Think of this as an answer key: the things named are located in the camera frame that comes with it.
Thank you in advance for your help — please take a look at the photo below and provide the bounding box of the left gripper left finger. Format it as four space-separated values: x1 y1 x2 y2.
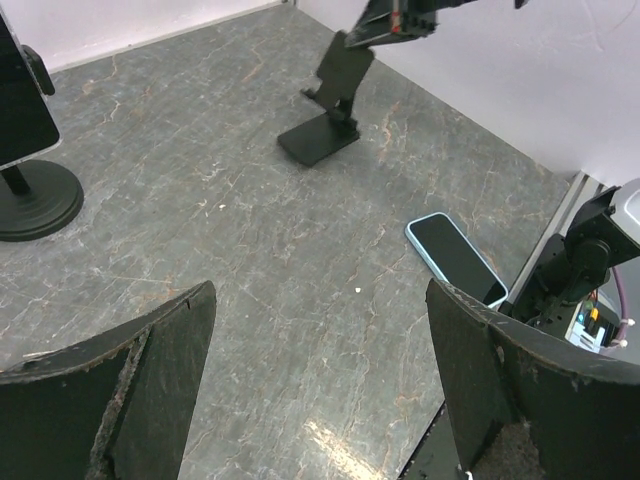
1 281 216 479

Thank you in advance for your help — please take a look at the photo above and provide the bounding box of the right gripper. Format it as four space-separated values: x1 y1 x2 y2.
344 0 467 48

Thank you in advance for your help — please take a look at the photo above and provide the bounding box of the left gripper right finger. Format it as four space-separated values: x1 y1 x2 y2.
426 280 639 479

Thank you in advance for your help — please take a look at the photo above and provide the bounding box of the black folding phone stand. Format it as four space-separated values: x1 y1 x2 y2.
277 30 374 167

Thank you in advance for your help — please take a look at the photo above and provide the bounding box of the black round-base phone stand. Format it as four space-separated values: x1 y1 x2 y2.
0 44 86 244

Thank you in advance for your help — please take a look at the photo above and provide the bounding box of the black phone clear case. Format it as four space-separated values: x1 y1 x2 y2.
1 16 61 166

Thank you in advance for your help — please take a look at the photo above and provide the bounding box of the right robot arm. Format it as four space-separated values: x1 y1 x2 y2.
344 1 639 328

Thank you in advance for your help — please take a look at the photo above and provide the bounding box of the phone with blue case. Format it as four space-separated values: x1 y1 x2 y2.
405 212 509 308

